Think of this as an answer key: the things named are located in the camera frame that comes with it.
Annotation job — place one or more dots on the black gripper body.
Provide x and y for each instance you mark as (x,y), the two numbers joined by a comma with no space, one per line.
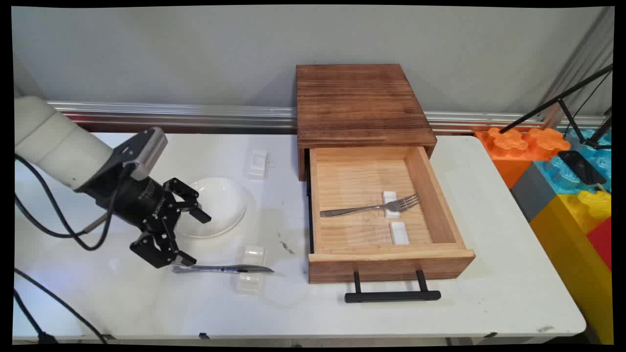
(137,203)

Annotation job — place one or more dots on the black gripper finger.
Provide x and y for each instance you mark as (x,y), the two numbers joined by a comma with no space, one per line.
(188,200)
(159,249)

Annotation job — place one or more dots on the silver table knife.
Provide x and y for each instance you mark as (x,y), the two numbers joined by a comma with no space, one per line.
(225,269)

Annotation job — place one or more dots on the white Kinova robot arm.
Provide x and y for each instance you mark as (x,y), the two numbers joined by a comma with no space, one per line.
(54,137)

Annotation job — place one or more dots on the white round plate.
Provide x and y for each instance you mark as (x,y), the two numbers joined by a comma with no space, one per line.
(222,205)

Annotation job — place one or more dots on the white ceramic cutlery rest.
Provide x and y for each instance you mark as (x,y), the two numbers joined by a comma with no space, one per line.
(257,164)

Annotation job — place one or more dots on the clear plastic cutlery rest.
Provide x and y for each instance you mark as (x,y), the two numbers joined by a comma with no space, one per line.
(250,281)

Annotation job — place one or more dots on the silver fork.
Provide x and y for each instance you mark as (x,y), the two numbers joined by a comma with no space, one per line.
(352,210)

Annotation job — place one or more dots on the light wooden drawer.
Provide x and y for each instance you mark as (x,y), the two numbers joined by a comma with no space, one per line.
(362,186)

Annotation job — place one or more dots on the dark wooden drawer cabinet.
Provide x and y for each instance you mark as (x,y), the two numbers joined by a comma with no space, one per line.
(359,105)

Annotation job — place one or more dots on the small white cutlery rest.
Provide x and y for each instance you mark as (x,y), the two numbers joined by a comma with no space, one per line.
(390,196)
(399,234)

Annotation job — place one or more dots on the orange foam block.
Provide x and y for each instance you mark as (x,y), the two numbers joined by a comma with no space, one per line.
(508,146)

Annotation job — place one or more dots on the grey foam block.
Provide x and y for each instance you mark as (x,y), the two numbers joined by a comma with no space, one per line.
(533,193)

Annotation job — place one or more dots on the blue foam block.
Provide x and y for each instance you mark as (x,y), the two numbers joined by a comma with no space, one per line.
(557,176)

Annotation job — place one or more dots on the black tripod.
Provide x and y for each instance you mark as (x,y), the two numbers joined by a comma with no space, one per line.
(562,101)

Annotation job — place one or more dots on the black smartphone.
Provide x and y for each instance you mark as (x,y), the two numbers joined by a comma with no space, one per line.
(582,167)

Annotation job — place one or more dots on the red foam block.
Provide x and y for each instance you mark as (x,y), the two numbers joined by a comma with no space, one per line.
(601,242)

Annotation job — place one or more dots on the grey curtain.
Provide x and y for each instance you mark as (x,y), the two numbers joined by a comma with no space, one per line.
(587,58)

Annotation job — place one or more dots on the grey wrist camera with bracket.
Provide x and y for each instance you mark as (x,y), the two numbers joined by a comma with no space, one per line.
(149,151)

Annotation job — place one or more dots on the aluminium rail along wall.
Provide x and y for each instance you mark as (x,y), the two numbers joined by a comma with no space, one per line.
(195,113)

